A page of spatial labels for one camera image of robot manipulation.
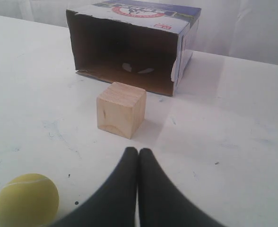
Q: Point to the blue white cardboard box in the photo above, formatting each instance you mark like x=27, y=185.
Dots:
x=142, y=44

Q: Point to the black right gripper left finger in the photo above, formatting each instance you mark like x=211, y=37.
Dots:
x=114, y=203

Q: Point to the yellow tennis ball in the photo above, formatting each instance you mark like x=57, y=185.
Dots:
x=29, y=200

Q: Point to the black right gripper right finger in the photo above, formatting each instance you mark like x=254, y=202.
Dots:
x=161, y=204

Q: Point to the wooden cube block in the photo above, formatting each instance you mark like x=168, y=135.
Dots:
x=121, y=109

